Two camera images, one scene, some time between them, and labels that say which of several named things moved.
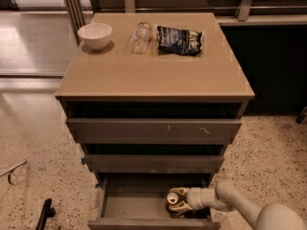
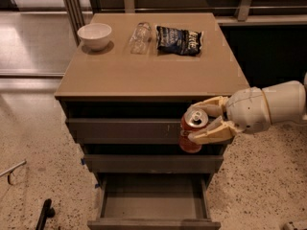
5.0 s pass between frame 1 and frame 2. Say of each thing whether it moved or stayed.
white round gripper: moved
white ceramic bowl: stayed
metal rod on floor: stayed
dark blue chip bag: stayed
